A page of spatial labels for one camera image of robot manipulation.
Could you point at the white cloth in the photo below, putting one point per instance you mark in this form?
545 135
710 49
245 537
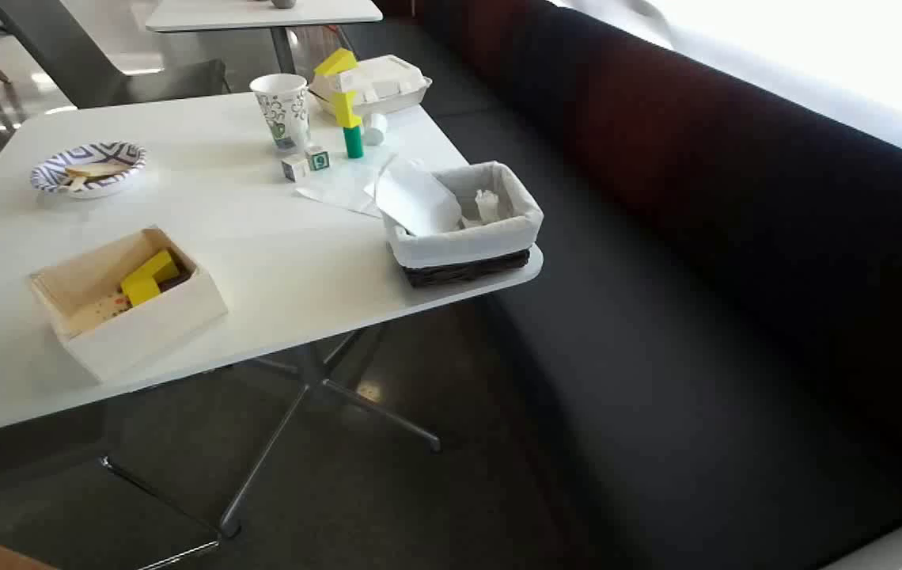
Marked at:
344 189

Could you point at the small white figure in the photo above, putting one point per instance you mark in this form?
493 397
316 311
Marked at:
484 203

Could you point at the green block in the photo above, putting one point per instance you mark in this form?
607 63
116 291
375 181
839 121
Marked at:
354 143

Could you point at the small white object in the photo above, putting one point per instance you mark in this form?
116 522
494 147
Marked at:
375 132

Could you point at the metal table base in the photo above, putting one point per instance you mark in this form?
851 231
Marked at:
309 394

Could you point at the small letter cube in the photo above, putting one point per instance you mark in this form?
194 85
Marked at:
291 170
319 158

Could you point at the white takeout container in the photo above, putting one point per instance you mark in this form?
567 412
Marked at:
392 81

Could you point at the patterned paper cup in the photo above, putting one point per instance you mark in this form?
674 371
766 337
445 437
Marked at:
282 108

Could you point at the yellow wedge block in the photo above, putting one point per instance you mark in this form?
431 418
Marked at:
333 62

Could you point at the dark upholstered bench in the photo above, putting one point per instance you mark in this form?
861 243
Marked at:
745 316

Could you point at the light open-top box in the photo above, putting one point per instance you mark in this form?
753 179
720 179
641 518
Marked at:
153 327

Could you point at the white background table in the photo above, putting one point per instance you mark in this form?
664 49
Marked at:
262 12

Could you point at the light wooden block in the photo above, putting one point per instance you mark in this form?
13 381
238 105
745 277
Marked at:
101 311

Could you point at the flat wooden piece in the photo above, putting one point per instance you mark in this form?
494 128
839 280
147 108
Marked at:
94 173

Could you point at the blue patterned paper bowl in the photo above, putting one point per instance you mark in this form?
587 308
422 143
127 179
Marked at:
62 174

